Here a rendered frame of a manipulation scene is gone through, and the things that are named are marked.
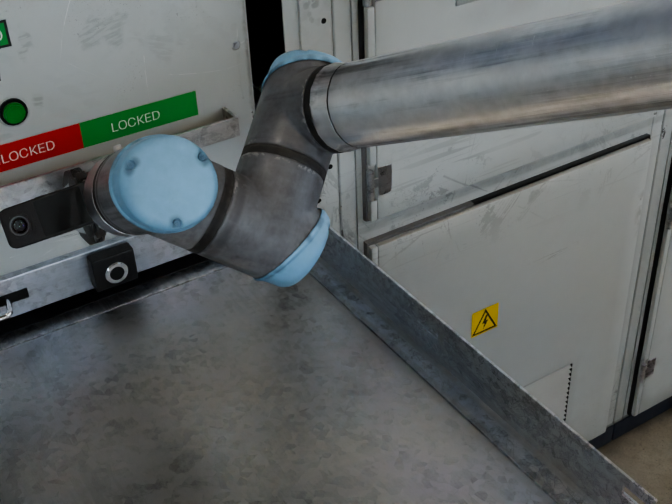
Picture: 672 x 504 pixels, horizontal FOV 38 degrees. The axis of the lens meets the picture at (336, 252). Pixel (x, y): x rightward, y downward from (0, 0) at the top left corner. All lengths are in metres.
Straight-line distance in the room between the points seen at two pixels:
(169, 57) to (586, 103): 0.65
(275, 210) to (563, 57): 0.32
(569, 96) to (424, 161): 0.73
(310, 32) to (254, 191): 0.42
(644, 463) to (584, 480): 1.27
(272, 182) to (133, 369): 0.39
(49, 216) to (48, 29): 0.24
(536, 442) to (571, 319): 0.86
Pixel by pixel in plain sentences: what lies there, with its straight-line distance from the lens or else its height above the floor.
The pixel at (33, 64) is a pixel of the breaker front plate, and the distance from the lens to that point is 1.23.
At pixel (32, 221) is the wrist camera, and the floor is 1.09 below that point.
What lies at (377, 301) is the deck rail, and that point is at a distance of 1.30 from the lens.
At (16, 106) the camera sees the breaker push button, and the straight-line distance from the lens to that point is 1.23.
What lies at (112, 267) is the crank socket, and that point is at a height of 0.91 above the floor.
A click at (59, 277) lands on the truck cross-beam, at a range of 1.35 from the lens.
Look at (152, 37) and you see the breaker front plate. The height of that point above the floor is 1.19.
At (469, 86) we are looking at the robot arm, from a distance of 0.84.
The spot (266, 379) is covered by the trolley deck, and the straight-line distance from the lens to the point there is 1.21.
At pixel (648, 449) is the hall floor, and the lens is 2.38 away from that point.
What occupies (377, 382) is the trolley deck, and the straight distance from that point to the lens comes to 1.20.
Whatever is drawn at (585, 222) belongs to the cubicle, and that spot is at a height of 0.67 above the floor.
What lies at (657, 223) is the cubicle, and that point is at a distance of 2.05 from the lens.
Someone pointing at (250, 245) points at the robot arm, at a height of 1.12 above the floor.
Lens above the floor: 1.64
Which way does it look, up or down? 34 degrees down
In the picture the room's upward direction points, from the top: 3 degrees counter-clockwise
